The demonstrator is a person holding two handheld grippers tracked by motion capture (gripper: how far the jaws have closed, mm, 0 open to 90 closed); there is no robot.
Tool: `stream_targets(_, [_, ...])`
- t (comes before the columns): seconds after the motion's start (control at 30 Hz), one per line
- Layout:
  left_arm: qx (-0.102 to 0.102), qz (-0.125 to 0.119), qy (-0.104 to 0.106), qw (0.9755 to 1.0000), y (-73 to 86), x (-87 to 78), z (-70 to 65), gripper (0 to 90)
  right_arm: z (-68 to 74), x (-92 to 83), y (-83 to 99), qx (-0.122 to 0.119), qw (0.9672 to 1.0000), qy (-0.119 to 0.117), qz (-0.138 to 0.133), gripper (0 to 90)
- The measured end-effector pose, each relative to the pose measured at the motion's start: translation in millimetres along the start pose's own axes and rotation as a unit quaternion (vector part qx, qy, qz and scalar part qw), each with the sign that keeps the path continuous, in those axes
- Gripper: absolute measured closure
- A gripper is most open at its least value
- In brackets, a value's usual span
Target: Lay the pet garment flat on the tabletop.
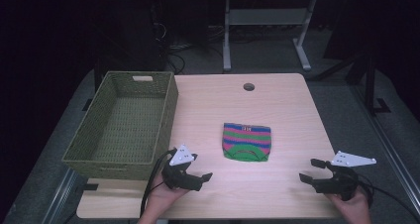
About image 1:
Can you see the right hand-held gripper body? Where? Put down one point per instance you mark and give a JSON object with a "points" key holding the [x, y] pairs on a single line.
{"points": [[343, 182]]}

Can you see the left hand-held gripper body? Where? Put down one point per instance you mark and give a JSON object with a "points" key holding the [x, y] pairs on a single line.
{"points": [[180, 181]]}

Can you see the striped knitted shorts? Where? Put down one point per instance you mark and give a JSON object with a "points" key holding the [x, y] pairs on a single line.
{"points": [[246, 138]]}

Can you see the green woven basket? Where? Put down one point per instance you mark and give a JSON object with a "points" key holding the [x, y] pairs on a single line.
{"points": [[130, 125]]}

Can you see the person's left hand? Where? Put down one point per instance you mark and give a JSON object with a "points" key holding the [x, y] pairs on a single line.
{"points": [[165, 197]]}

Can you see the person's right hand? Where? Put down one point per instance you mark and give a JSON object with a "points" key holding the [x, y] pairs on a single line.
{"points": [[355, 210]]}

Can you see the black metal stand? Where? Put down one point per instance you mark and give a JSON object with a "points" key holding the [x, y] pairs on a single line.
{"points": [[371, 85]]}

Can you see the dark cabinet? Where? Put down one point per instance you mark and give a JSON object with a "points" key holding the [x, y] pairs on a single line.
{"points": [[130, 35]]}

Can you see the metal floor rail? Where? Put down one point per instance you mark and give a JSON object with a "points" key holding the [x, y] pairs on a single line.
{"points": [[389, 144], [59, 197]]}

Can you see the white metal desk frame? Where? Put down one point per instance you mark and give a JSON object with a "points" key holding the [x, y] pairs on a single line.
{"points": [[267, 17]]}

